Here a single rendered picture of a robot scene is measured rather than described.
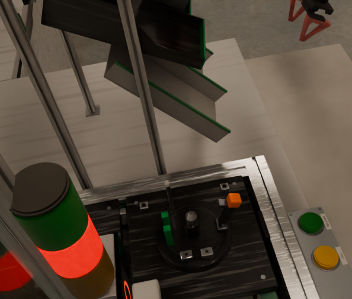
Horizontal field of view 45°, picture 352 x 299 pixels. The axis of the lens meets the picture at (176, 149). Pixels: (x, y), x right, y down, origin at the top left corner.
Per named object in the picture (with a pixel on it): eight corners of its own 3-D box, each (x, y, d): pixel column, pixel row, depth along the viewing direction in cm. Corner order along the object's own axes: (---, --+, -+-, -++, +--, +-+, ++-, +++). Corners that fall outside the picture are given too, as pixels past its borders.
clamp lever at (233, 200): (225, 218, 76) (239, 192, 71) (227, 227, 75) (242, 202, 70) (206, 218, 75) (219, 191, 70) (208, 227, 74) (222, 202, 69)
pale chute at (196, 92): (214, 101, 99) (227, 90, 96) (216, 143, 90) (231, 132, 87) (111, 35, 86) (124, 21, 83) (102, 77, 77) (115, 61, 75)
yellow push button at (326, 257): (331, 248, 75) (333, 242, 74) (340, 269, 72) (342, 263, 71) (309, 253, 75) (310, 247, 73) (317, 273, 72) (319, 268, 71)
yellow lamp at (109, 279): (113, 250, 45) (102, 225, 41) (116, 295, 42) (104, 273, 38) (67, 258, 45) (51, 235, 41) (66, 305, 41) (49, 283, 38)
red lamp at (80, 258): (102, 225, 41) (88, 196, 38) (104, 272, 38) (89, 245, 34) (51, 235, 41) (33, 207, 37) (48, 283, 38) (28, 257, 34)
